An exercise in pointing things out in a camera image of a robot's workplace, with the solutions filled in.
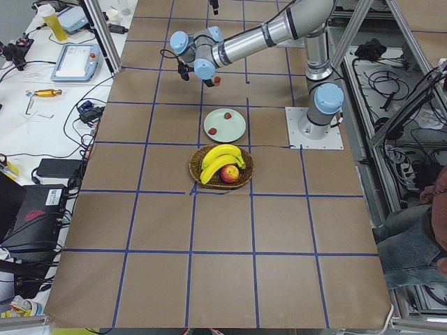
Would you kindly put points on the red yellow apple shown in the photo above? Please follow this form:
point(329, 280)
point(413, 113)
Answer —
point(229, 174)

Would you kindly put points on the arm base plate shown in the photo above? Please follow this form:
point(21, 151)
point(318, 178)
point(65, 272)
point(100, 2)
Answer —
point(303, 134)

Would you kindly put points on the yellow banana bunch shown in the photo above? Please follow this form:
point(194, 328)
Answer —
point(217, 157)

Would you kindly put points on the blue teach pendant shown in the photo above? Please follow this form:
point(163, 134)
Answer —
point(72, 19)
point(76, 63)

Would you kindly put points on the yellow liquid bottle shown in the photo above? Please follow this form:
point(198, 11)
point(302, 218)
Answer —
point(50, 18)

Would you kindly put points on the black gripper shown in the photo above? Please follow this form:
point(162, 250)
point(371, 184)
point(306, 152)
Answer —
point(209, 82)

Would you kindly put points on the blue teach pendant far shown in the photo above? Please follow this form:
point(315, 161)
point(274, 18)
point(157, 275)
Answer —
point(72, 19)

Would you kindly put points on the white paper cup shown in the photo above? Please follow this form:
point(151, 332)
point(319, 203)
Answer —
point(113, 16)

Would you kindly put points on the black computer box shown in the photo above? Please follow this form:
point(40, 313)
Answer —
point(38, 222)

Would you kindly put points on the aluminium frame post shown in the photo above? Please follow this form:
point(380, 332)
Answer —
point(95, 17)

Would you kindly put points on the light green plate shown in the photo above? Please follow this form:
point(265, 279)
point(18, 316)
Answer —
point(228, 130)

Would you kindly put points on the person in brown shirt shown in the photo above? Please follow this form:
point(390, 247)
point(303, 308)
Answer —
point(411, 243)

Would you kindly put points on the brown wicker basket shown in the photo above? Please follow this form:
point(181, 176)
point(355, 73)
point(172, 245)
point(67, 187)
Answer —
point(215, 182)

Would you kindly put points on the black power adapter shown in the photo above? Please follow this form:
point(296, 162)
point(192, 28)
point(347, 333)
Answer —
point(57, 168)

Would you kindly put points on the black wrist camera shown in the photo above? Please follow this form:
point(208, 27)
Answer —
point(183, 69)

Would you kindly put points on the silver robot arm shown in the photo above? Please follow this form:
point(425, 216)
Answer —
point(206, 51)

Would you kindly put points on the blue teach pendant near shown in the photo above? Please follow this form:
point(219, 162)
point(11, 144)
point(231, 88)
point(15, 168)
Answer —
point(76, 63)

